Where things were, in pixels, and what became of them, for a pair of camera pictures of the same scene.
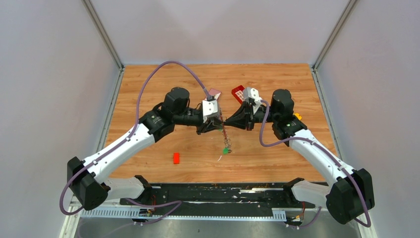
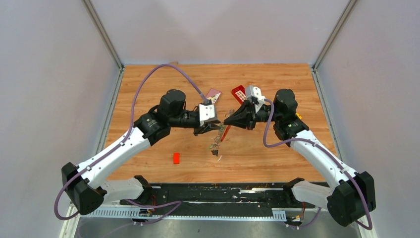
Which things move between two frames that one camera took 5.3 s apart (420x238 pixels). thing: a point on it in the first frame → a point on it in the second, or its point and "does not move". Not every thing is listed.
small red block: x=176 y=158 does not move
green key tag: x=225 y=151 → x=215 y=152
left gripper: x=212 y=124 does not move
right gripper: x=243 y=118 does not move
